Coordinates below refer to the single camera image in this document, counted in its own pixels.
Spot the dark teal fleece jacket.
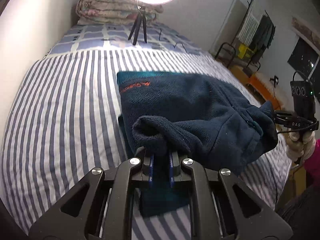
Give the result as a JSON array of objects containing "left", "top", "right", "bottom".
[{"left": 117, "top": 72, "right": 278, "bottom": 217}]

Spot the right pink sleeve forearm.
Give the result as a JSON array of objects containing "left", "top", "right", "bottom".
[{"left": 303, "top": 138, "right": 319, "bottom": 187}]

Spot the black clothes rack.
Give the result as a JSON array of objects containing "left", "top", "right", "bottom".
[{"left": 232, "top": 0, "right": 276, "bottom": 66}]

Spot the right gloved hand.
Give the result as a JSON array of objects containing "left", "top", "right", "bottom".
[{"left": 286, "top": 131, "right": 316, "bottom": 162}]

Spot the dark window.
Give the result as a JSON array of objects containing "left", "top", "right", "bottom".
[{"left": 287, "top": 37, "right": 319, "bottom": 77}]

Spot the orange bench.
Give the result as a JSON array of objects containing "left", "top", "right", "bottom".
[{"left": 229, "top": 65, "right": 286, "bottom": 110}]

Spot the yellow box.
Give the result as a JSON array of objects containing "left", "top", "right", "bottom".
[{"left": 237, "top": 43, "right": 254, "bottom": 61}]

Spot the blue white striped bedsheet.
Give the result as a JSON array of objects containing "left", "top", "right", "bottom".
[{"left": 0, "top": 21, "right": 293, "bottom": 240}]

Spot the black metal chair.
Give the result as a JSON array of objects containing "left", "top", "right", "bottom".
[{"left": 214, "top": 42, "right": 236, "bottom": 68}]

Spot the black mini tripod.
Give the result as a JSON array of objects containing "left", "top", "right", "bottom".
[{"left": 128, "top": 5, "right": 148, "bottom": 46}]

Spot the folded floral quilt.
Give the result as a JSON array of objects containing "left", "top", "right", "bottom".
[{"left": 75, "top": 0, "right": 164, "bottom": 25}]

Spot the black cable on bed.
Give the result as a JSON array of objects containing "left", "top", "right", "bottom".
[{"left": 157, "top": 27, "right": 190, "bottom": 54}]

